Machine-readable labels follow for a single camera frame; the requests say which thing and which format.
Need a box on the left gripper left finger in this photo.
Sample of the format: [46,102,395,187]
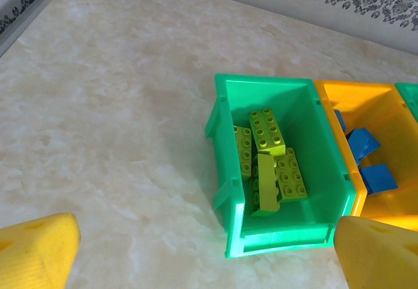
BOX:
[0,213,82,289]

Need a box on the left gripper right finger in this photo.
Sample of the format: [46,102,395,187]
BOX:
[335,216,418,289]

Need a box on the blue lego brick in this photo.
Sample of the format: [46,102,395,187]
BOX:
[359,164,399,194]
[346,127,382,166]
[332,108,347,132]

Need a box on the orange plastic storage bin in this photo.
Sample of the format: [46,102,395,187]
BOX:
[313,79,418,237]

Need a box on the lime green lego brick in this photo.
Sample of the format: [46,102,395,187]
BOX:
[249,153,282,219]
[274,147,310,204]
[248,108,287,157]
[233,125,253,181]

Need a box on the green plastic storage bin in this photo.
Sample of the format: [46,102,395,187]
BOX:
[204,72,359,260]
[394,82,418,123]

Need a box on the aluminium table side rail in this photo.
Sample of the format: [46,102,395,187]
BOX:
[0,0,71,58]

